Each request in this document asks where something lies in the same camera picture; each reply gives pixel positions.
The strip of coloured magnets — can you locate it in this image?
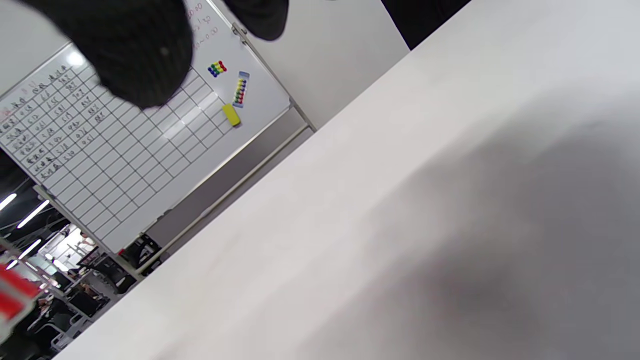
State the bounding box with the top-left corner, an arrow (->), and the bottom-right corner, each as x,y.
232,71 -> 250,109

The yellow whiteboard eraser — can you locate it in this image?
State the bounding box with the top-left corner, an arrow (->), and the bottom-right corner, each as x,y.
221,103 -> 242,127

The person's right hand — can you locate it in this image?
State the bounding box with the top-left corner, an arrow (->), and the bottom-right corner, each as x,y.
20,0 -> 291,110

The whiteboard on rolling stand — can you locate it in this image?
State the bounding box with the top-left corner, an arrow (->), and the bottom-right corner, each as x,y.
0,0 -> 317,281

